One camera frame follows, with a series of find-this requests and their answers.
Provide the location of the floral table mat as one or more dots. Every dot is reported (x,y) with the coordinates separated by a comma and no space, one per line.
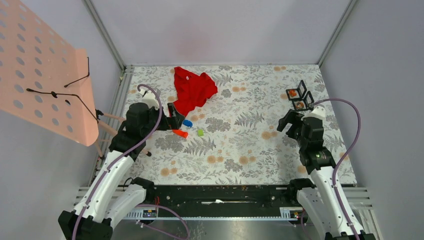
(241,144)

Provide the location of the red long toy block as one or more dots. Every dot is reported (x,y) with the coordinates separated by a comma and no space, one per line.
(180,133)

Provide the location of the green toy block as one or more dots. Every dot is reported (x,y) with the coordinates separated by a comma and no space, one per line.
(200,132)

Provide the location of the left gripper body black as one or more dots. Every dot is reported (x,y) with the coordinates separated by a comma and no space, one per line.
(154,114)

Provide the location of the red shirt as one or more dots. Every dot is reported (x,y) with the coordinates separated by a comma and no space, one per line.
(192,90)

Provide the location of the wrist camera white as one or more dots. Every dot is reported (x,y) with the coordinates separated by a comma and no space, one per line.
(318,112)
(149,98)

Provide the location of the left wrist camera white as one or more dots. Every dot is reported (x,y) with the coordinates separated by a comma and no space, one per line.
(149,98)

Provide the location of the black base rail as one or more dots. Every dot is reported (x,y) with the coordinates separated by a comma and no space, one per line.
(224,201)

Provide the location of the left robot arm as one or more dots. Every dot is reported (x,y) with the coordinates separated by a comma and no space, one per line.
(95,217)

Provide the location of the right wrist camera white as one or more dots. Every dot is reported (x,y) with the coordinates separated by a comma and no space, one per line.
(318,112)

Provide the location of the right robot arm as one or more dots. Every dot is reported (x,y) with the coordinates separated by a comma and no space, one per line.
(320,194)

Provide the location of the black display box with orange brooch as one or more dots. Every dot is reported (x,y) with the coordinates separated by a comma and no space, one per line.
(295,94)

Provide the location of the blue toy block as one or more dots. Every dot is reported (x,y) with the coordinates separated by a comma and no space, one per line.
(187,123)

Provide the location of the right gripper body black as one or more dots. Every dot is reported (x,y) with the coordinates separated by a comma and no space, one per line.
(295,130)

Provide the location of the pink perforated music stand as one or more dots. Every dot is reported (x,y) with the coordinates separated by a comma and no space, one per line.
(48,83)

